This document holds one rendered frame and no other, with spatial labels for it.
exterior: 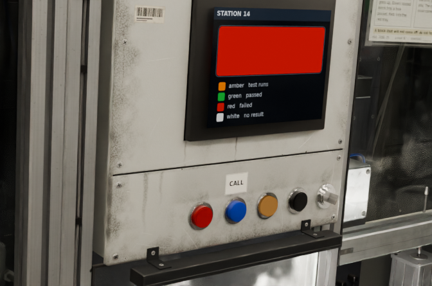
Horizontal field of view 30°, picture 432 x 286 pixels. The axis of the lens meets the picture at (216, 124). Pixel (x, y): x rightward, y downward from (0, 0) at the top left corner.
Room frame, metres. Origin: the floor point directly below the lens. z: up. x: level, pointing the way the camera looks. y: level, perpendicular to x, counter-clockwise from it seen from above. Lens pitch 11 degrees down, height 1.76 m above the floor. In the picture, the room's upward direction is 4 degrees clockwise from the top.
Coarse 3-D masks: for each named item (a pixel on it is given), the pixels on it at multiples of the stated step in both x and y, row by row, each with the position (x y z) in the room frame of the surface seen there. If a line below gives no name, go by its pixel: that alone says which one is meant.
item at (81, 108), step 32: (96, 0) 0.98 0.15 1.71; (96, 32) 0.98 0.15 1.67; (96, 64) 0.99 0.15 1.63; (96, 96) 0.99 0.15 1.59; (64, 128) 0.96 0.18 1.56; (96, 128) 0.99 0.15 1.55; (64, 160) 0.96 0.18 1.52; (64, 192) 0.96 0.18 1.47; (64, 224) 0.96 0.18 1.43; (64, 256) 0.96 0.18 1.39; (416, 256) 1.71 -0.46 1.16
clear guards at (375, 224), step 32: (384, 0) 1.29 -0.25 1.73; (416, 0) 1.34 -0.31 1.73; (384, 32) 1.30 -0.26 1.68; (416, 32) 1.34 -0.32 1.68; (384, 64) 1.30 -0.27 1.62; (416, 64) 1.35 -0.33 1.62; (384, 96) 1.31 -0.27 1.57; (416, 96) 1.35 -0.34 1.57; (352, 128) 1.27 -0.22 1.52; (384, 128) 1.31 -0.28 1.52; (416, 128) 1.36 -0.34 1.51; (352, 160) 1.27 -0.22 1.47; (384, 160) 1.32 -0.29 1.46; (416, 160) 1.37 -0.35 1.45; (352, 192) 1.27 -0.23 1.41; (384, 192) 1.32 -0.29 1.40; (416, 192) 1.37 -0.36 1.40; (352, 224) 1.28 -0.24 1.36; (384, 224) 1.33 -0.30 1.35; (416, 224) 1.38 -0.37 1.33; (160, 256) 1.05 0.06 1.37; (352, 256) 1.28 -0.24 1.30
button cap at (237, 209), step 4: (232, 204) 1.10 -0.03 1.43; (236, 204) 1.10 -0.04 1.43; (240, 204) 1.11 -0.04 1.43; (244, 204) 1.11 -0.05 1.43; (232, 208) 1.10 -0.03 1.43; (236, 208) 1.10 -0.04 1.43; (240, 208) 1.11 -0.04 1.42; (244, 208) 1.11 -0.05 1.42; (228, 212) 1.10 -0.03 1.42; (232, 212) 1.10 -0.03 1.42; (236, 212) 1.10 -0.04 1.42; (240, 212) 1.11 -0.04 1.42; (244, 212) 1.11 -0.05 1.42; (228, 216) 1.10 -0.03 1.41; (232, 216) 1.10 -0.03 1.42; (236, 216) 1.10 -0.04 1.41; (240, 216) 1.11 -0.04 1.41; (244, 216) 1.11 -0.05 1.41; (232, 220) 1.10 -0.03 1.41; (236, 220) 1.10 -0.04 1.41
